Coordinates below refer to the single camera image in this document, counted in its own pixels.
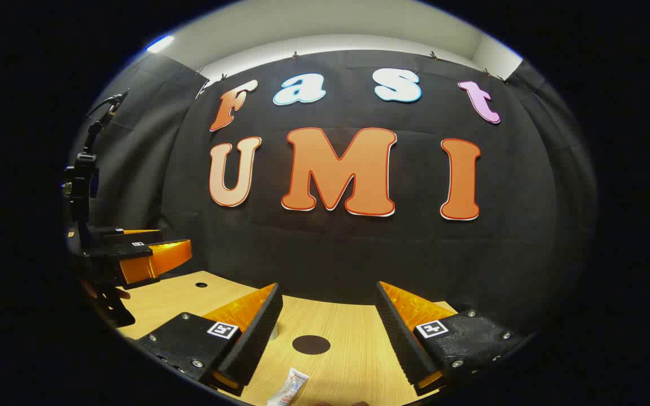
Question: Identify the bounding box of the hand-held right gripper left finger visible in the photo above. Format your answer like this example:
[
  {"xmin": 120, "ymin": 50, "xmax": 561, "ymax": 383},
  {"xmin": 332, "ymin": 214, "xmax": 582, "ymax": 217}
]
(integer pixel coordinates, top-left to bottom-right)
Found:
[{"xmin": 136, "ymin": 282, "xmax": 284, "ymax": 397}]

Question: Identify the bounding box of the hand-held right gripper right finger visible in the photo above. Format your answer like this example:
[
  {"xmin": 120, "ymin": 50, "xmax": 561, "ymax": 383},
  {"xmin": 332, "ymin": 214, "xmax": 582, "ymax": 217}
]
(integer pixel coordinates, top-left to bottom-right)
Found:
[{"xmin": 375, "ymin": 281, "xmax": 529, "ymax": 396}]

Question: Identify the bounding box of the dark round coaster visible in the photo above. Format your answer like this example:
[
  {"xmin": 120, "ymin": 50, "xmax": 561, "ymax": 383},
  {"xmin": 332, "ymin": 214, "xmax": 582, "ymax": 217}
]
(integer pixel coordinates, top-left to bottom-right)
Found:
[{"xmin": 292, "ymin": 335, "xmax": 331, "ymax": 355}]

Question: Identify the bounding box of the white toothpaste tube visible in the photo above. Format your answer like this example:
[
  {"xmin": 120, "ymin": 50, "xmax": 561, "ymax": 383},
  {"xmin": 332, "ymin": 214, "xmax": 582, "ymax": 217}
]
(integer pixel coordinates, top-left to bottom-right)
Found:
[{"xmin": 266, "ymin": 368, "xmax": 310, "ymax": 406}]

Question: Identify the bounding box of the wooden desktop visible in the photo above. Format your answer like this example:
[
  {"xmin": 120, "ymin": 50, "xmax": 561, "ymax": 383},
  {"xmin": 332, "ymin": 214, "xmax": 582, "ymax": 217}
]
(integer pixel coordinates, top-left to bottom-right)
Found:
[{"xmin": 116, "ymin": 271, "xmax": 461, "ymax": 406}]

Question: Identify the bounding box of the dark grey cloth panel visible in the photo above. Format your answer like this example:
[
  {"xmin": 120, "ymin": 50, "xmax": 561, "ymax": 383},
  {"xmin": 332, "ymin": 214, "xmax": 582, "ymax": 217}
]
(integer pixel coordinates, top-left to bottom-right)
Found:
[{"xmin": 71, "ymin": 54, "xmax": 210, "ymax": 237}]

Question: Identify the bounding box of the black backdrop cloth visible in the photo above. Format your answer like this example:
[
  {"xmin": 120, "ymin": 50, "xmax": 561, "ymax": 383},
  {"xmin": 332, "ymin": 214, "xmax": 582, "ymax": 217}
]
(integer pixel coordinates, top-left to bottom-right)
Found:
[{"xmin": 159, "ymin": 50, "xmax": 599, "ymax": 333}]

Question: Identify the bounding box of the ceiling light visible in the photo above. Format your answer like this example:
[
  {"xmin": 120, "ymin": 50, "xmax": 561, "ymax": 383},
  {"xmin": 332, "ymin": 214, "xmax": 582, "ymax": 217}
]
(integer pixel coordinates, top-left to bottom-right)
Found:
[{"xmin": 146, "ymin": 35, "xmax": 174, "ymax": 54}]

